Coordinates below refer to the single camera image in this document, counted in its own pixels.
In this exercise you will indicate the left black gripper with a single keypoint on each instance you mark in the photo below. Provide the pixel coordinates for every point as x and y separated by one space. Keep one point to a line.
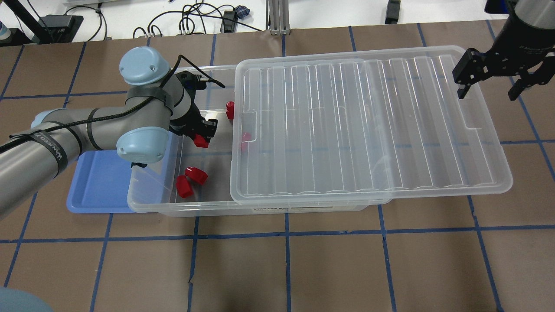
185 122

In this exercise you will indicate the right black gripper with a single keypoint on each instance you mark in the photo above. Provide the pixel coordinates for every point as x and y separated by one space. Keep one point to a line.
517 48

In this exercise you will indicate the red block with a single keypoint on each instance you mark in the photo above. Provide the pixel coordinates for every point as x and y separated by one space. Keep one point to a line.
196 174
245 141
183 186
229 110
200 142

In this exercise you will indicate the clear plastic box lid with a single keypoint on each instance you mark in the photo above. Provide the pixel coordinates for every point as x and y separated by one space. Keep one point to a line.
438 145

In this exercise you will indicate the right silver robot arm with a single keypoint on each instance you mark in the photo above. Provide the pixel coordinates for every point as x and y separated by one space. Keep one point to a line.
538 13

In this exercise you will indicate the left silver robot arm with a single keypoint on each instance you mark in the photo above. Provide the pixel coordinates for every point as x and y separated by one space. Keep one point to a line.
160 101

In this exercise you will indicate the clear plastic storage box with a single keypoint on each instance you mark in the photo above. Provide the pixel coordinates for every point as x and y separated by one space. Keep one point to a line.
208 173

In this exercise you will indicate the blue plastic tray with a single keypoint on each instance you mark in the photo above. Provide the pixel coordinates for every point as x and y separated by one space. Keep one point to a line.
100 184

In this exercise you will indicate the black power adapter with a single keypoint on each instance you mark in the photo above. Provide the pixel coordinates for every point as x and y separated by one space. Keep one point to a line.
392 11

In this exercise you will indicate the aluminium frame post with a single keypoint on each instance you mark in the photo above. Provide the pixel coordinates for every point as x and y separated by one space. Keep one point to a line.
277 15

